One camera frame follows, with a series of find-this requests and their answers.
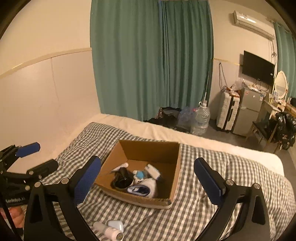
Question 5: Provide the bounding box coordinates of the white lint remover device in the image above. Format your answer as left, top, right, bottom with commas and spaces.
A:
93, 221, 125, 241

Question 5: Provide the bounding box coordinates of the black sock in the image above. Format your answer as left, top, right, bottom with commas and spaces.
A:
111, 167, 133, 191

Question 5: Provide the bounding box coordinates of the white purple cream tube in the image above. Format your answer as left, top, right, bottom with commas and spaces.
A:
110, 162, 129, 173

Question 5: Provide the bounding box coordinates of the blue floral tissue pack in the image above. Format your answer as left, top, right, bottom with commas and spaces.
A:
132, 170, 149, 185

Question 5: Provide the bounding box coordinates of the person's left hand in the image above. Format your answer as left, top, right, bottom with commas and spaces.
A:
9, 206, 25, 228

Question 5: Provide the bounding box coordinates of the white bed headboard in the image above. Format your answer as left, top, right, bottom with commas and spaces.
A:
1, 51, 100, 173

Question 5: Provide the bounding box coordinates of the grey checkered duvet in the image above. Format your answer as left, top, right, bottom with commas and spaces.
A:
43, 122, 295, 240

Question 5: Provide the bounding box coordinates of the white charger plug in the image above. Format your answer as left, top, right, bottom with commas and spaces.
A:
107, 220, 124, 232

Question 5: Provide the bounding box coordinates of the wooden stool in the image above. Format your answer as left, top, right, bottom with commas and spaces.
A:
245, 121, 278, 151

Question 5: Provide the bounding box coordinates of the black bags pile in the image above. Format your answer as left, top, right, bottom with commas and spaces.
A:
275, 111, 295, 150

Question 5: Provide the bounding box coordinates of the open cardboard box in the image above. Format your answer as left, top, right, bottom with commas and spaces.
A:
95, 140, 181, 209

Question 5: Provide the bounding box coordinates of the white mattress sheet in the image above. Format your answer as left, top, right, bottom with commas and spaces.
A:
52, 113, 285, 176

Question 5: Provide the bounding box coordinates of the wooden dressing desk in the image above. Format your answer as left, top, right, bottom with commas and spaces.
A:
261, 101, 294, 148

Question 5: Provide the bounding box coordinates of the large clear water jug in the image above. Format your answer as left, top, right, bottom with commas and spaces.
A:
191, 100, 210, 136

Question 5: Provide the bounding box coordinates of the white suitcase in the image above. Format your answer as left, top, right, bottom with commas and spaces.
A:
216, 92, 240, 131

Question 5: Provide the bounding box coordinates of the grey mini fridge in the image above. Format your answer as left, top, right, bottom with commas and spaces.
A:
232, 87, 263, 136

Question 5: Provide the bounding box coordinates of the clear plastic bag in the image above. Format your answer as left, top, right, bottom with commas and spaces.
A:
177, 107, 196, 133

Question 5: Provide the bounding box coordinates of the dark bag on floor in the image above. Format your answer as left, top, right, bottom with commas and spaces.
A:
144, 107, 181, 129

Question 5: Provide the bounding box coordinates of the oval white vanity mirror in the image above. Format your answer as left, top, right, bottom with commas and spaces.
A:
274, 70, 288, 99

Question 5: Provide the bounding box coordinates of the green window curtain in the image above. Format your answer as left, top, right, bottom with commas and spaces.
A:
90, 1, 214, 121

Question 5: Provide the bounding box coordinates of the green curtain on right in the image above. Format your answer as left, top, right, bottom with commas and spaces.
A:
274, 23, 296, 98

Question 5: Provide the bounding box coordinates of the white air conditioner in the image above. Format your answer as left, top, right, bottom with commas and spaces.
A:
233, 11, 275, 40

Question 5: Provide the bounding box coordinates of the black wall television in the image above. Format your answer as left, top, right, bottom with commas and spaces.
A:
242, 51, 275, 86

